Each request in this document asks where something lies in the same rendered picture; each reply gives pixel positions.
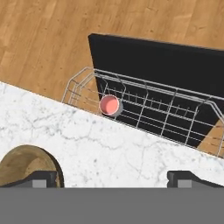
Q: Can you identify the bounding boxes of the brown wooden bowl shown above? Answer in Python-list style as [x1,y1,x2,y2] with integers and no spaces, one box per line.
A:
[0,144,65,188]

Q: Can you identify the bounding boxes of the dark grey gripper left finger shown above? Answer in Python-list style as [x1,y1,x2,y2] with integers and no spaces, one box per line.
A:
[0,171,59,189]

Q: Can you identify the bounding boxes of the black dishwasher door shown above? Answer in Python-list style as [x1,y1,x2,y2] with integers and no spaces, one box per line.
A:
[87,32,224,149]

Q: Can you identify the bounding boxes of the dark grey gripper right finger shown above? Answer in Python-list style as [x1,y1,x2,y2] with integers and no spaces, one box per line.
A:
[166,171,224,189]

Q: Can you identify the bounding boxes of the grey wire dishwasher rack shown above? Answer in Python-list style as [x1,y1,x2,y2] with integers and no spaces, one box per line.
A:
[60,66,224,159]

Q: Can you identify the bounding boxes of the pink and grey cup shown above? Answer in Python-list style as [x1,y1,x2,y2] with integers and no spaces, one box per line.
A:
[98,94,124,118]

